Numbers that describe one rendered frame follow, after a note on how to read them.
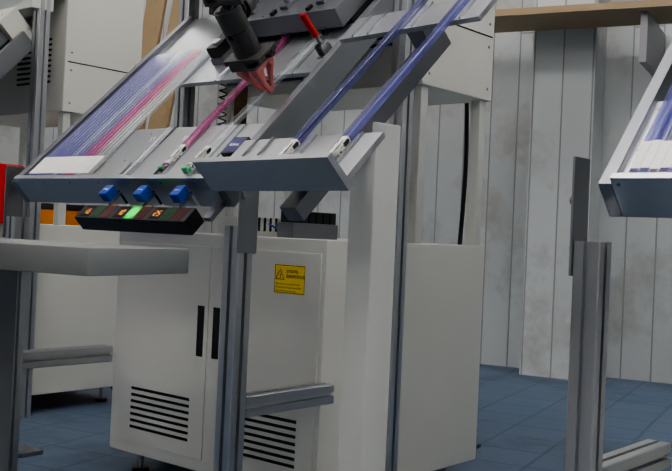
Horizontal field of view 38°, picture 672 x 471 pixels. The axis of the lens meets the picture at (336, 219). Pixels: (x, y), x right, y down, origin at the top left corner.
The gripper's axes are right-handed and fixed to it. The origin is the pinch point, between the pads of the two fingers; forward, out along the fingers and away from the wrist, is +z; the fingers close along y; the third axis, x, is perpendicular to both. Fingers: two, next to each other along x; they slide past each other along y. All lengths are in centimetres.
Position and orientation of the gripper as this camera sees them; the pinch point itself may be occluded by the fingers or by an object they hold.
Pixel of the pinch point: (267, 88)
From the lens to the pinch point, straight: 207.8
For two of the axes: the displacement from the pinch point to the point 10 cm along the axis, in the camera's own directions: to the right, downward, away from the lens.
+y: -7.8, -0.4, 6.3
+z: 3.9, 7.6, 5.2
